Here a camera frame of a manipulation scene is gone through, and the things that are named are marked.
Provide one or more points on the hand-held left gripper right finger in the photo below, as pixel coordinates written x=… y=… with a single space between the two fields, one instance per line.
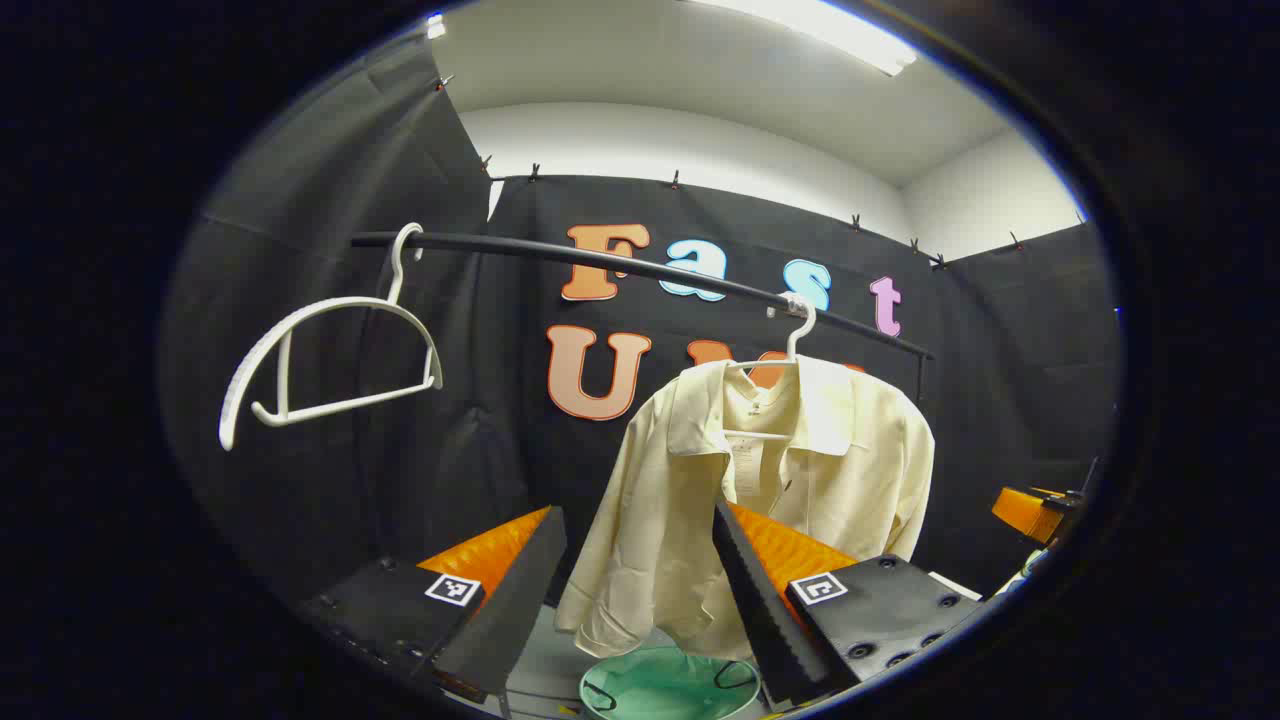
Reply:
x=760 y=620

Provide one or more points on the cream collared shirt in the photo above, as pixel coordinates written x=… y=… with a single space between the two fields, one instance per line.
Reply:
x=650 y=500

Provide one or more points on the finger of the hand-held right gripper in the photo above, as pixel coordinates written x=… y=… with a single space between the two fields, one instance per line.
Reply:
x=1025 y=512

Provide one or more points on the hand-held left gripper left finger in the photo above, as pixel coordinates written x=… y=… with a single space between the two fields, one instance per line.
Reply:
x=520 y=600

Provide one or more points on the black clothes rail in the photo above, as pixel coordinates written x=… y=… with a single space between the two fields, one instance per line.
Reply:
x=560 y=255

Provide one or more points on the green laundry hamper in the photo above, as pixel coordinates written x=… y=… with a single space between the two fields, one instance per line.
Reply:
x=670 y=690

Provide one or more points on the white plastic hanger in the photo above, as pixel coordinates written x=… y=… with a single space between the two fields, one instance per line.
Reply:
x=232 y=400
x=795 y=340

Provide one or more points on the black backdrop cloth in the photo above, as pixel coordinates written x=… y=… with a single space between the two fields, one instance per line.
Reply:
x=480 y=400

